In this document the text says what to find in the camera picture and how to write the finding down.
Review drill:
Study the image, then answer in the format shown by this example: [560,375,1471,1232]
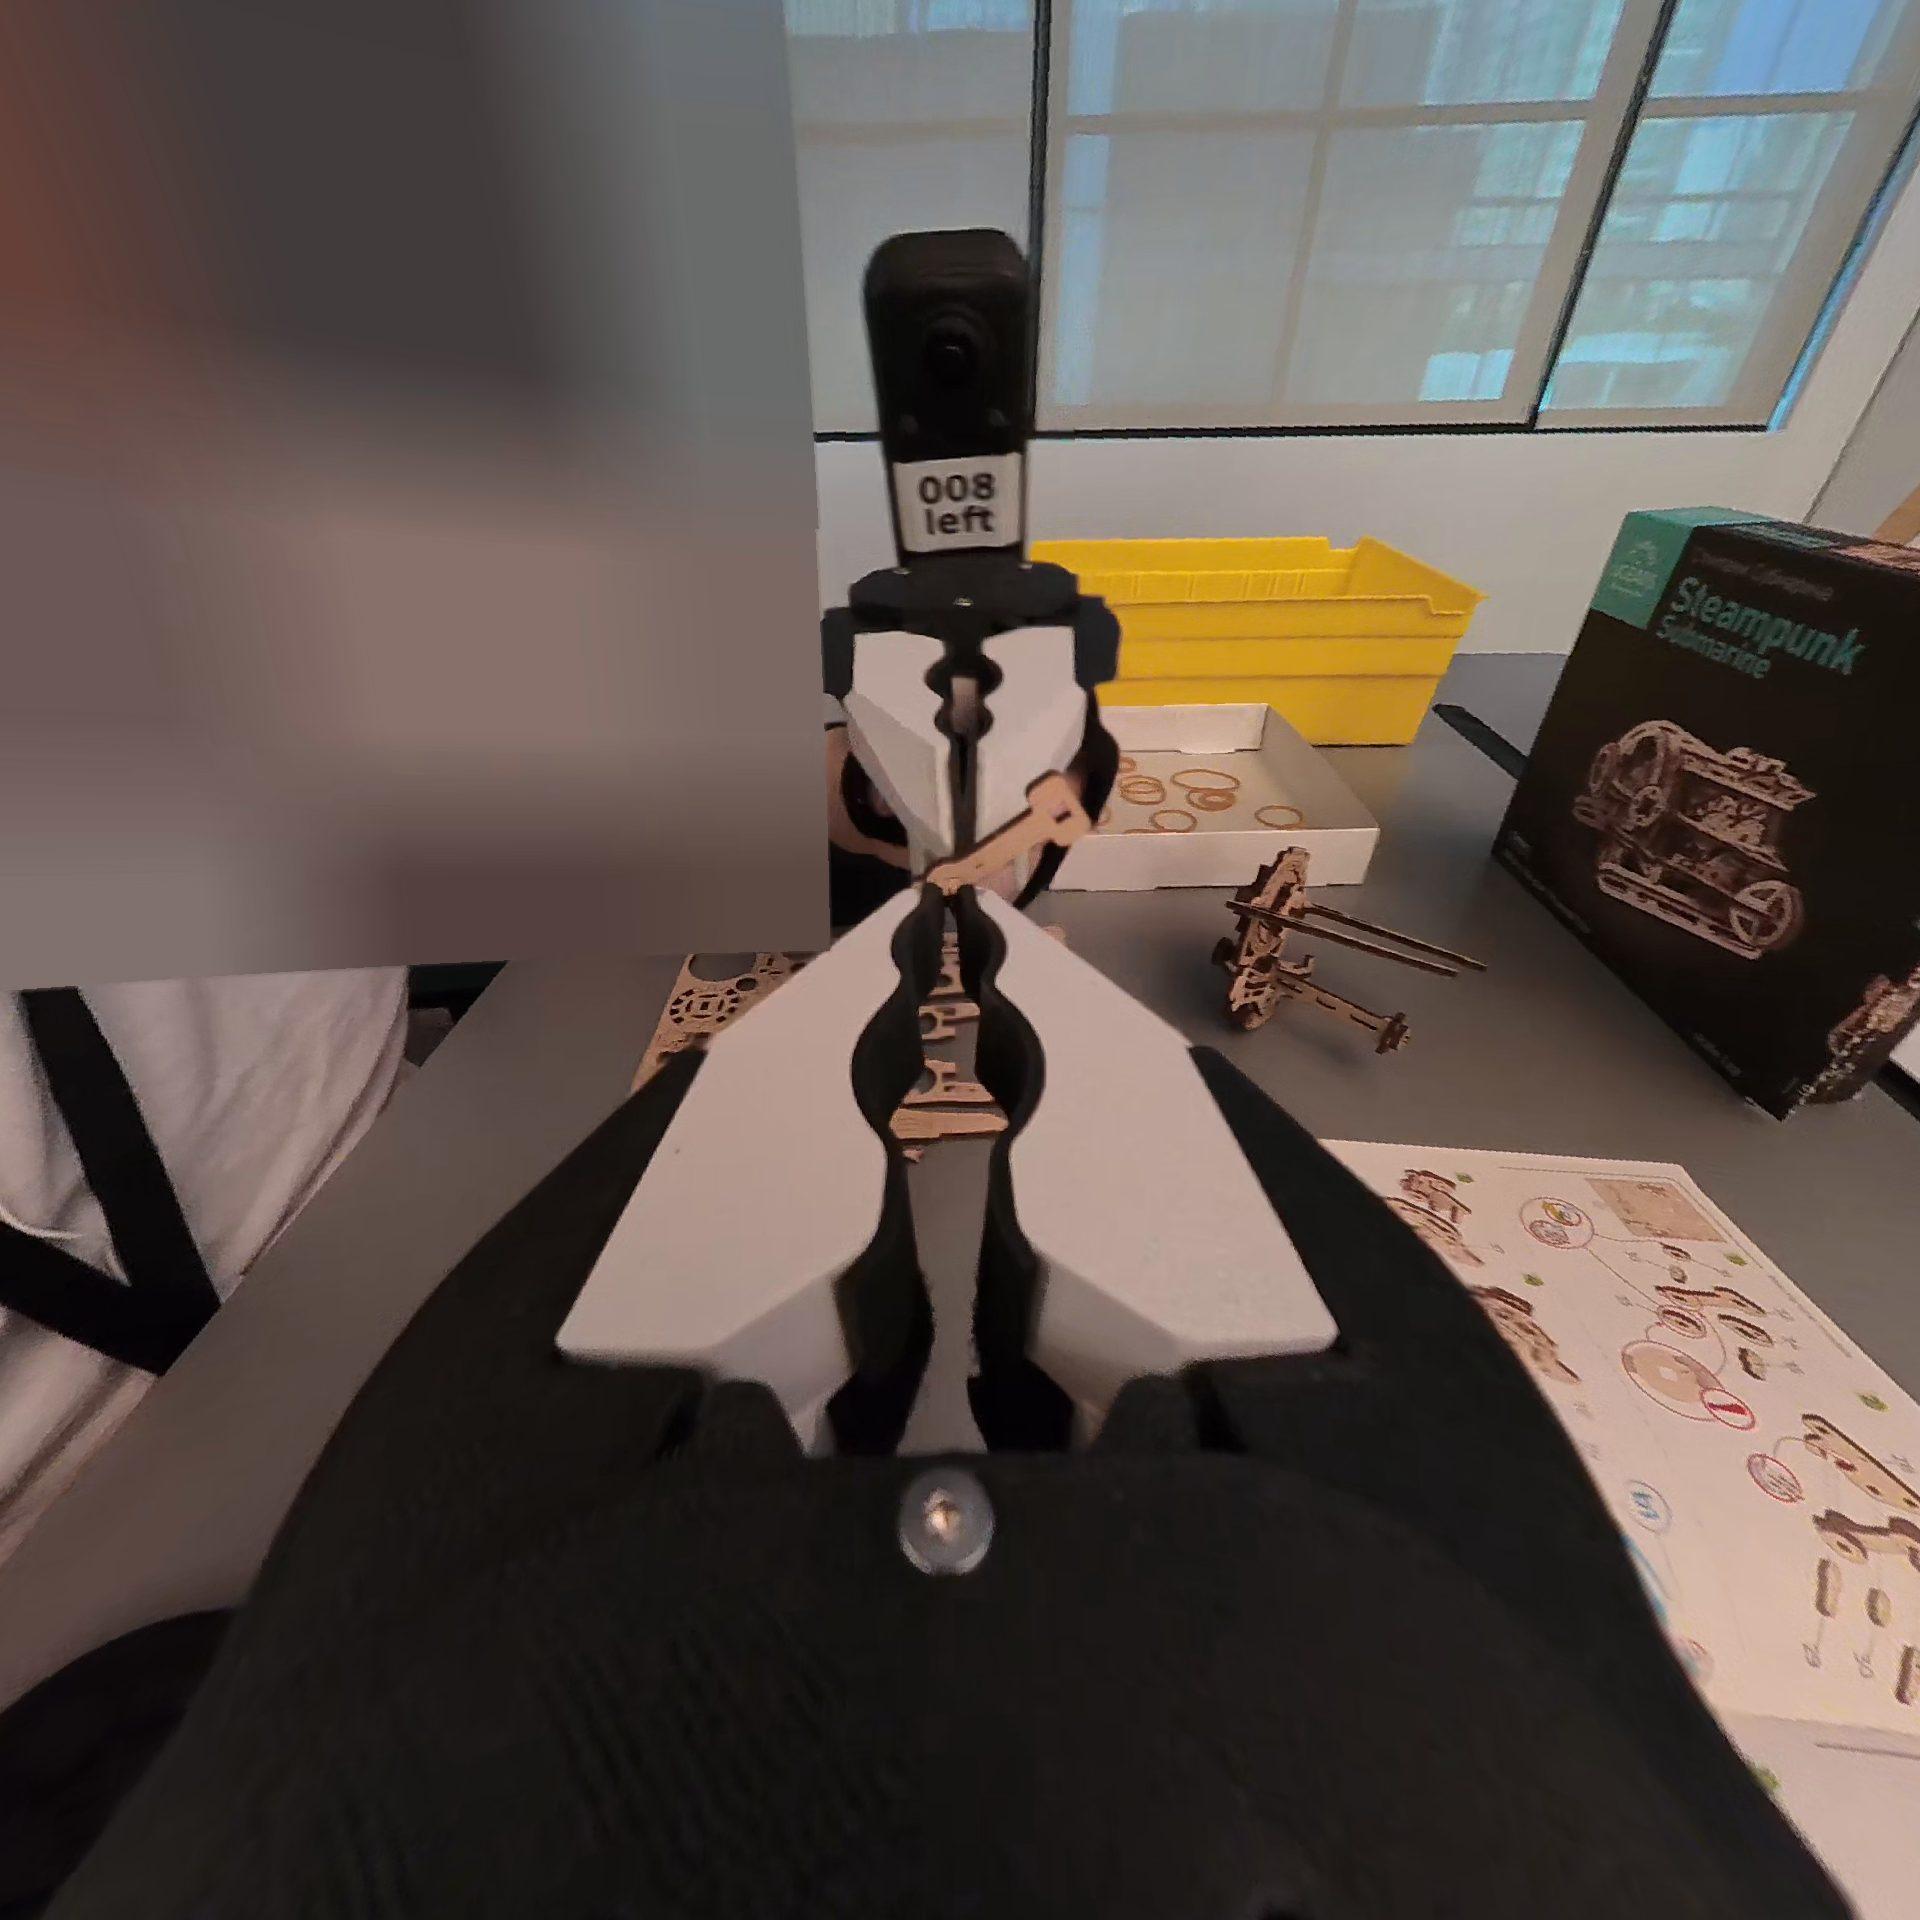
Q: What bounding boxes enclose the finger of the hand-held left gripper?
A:
[965,621,1094,890]
[843,632,968,887]

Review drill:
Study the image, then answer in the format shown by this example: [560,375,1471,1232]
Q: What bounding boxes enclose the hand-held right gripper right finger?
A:
[953,890,1339,1455]

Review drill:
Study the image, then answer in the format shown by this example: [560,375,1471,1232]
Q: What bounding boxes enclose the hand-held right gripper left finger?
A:
[555,884,953,1455]

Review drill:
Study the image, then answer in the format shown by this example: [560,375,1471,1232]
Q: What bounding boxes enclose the wooden key-shaped part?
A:
[913,770,1094,905]

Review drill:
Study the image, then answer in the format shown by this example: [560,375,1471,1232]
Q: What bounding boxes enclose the laser-cut wooden parts sheet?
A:
[631,928,1069,1162]

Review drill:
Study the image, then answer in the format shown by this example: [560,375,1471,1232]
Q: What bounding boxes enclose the partly built wooden model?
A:
[1216,847,1487,1058]

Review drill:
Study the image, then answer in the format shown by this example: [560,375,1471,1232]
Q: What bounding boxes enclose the dark model kit box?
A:
[1489,505,1920,1125]

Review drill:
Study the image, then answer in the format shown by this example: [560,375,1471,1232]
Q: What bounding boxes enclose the person's left hand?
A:
[829,748,912,880]

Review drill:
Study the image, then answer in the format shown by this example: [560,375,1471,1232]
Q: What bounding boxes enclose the pile of rubber bands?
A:
[1112,754,1310,837]

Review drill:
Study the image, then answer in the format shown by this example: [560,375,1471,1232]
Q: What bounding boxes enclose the yellow plastic bin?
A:
[1031,535,1487,751]

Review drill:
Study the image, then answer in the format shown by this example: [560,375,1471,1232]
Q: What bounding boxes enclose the white cardboard tray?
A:
[1035,700,1383,897]

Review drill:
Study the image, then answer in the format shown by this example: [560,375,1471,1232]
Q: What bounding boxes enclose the grid window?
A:
[780,0,1920,442]

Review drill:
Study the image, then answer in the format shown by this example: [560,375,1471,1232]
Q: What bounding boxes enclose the illustrated instruction booklet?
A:
[1317,1137,1920,1920]

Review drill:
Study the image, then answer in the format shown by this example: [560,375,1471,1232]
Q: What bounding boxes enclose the person's black trousers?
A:
[0,1610,244,1920]

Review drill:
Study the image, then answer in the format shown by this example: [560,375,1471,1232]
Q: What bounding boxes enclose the black harness strap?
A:
[0,986,230,1377]

